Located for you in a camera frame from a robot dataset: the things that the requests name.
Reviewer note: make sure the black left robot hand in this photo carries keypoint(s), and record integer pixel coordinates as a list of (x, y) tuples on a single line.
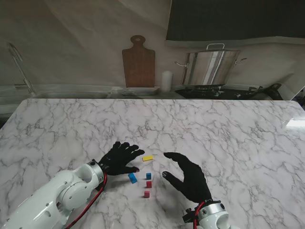
[(119, 159)]

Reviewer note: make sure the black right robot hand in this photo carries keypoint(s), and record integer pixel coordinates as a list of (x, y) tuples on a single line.
[(193, 181)]

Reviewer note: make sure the blue domino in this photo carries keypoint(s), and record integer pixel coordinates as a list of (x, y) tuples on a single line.
[(149, 176), (132, 179)]

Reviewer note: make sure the yellow domino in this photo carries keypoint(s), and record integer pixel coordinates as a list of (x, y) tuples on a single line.
[(147, 158)]

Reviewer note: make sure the red domino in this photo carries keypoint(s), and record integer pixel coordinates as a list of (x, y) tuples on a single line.
[(149, 184)]

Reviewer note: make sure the pink domino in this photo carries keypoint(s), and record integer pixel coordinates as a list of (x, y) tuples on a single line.
[(146, 194)]

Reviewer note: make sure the stack of white plates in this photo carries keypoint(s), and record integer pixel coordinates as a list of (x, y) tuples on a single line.
[(139, 91)]

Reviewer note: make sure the steel sink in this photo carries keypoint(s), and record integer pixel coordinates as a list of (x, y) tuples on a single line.
[(71, 95)]

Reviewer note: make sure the black gas stove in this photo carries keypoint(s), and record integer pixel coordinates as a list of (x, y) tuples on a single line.
[(202, 91)]

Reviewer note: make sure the white candle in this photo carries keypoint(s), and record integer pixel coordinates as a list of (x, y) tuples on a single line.
[(166, 81)]

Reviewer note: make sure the brown wooden cutting board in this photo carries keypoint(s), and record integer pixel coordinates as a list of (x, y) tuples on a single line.
[(139, 66)]

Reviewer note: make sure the large steel stock pot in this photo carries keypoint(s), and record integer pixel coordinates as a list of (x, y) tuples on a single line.
[(209, 69)]

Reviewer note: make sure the black pan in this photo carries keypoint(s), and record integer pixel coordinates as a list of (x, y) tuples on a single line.
[(269, 93)]

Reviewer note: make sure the chrome faucet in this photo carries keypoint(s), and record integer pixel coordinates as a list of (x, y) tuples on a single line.
[(26, 82)]

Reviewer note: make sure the dark range hood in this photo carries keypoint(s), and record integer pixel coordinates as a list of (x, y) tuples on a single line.
[(238, 19)]

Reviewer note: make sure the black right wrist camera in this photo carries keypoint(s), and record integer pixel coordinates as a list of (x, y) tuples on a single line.
[(189, 215)]

